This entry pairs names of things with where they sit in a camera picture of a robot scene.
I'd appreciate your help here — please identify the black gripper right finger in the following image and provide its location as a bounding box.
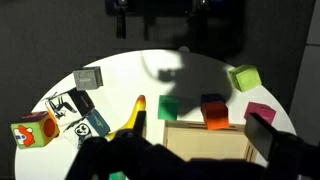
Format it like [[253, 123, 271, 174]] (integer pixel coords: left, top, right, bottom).
[[244, 112, 285, 162]]

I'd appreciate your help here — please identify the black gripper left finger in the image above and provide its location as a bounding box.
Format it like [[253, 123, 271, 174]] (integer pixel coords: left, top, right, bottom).
[[133, 110, 148, 138]]

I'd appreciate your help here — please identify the orange toy block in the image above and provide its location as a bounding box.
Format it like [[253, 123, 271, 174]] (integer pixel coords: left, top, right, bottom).
[[201, 100, 231, 131]]

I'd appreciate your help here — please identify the yellow toy banana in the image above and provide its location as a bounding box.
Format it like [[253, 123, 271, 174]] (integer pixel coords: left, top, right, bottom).
[[104, 94, 148, 141]]

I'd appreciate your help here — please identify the pink toy block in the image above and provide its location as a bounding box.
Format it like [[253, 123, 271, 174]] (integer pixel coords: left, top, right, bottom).
[[243, 101, 278, 125]]

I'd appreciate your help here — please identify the dark green toy block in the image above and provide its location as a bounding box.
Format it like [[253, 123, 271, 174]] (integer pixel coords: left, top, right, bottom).
[[157, 94, 180, 122]]

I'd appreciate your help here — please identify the lime green toy block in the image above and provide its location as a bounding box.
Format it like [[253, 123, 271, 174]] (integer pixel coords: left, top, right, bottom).
[[228, 64, 263, 93]]

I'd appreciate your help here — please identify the blue toy block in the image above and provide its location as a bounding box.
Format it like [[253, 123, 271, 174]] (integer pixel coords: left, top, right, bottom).
[[200, 93, 226, 105]]

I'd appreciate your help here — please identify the grey toy block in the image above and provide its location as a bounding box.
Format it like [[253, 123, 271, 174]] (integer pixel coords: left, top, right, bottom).
[[72, 65, 104, 92]]

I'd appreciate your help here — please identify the wooden tray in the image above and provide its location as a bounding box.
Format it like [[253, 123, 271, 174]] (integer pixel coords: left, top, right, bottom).
[[162, 119, 258, 163]]

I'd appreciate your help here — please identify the black white checkered soft cube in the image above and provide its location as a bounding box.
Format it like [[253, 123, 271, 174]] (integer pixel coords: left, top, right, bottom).
[[44, 87, 96, 128]]

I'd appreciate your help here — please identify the purple black bar clamp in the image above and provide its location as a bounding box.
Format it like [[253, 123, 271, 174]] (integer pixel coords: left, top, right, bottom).
[[104, 0, 130, 40]]

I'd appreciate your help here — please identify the colourful soft picture cube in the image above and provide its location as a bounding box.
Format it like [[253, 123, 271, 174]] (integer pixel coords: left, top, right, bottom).
[[10, 111, 61, 150]]

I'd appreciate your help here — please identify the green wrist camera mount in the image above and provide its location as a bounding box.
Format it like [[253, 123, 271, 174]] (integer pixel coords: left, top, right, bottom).
[[109, 171, 127, 180]]

